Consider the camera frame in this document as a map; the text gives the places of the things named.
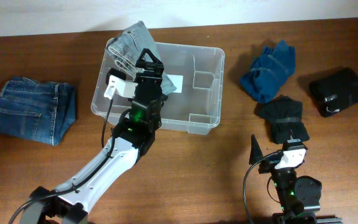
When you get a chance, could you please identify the light blue jeans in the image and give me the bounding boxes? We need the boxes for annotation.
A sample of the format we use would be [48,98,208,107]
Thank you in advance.
[105,21,162,81]

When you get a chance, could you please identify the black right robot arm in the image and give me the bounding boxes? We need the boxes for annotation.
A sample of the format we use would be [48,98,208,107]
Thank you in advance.
[243,135,343,224]

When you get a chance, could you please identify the black folded garment far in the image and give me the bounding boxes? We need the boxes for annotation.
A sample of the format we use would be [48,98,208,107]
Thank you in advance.
[309,68,358,118]

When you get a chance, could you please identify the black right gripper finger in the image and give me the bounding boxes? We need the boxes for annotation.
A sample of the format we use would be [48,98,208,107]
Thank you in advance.
[249,134,263,165]
[286,130,305,151]

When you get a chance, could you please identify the white label in container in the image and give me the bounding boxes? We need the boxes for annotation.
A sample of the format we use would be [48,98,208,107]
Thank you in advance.
[167,74,183,93]

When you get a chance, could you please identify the black folded garment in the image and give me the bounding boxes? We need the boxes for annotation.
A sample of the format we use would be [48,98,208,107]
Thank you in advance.
[309,68,358,118]
[257,96,310,144]

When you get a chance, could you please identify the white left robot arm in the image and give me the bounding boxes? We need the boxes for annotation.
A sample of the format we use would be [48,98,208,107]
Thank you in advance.
[9,49,167,223]

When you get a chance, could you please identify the dark blue jeans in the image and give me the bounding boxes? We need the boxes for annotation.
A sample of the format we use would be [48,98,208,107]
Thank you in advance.
[0,77,76,146]

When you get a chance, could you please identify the black folded garment near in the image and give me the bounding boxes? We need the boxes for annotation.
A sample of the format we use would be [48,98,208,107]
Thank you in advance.
[257,96,310,144]

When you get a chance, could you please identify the teal blue folded garment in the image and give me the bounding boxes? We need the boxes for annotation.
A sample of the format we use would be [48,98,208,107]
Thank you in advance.
[239,40,296,103]

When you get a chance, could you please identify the black right camera cable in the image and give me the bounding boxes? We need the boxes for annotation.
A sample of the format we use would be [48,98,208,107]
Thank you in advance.
[242,151,284,224]

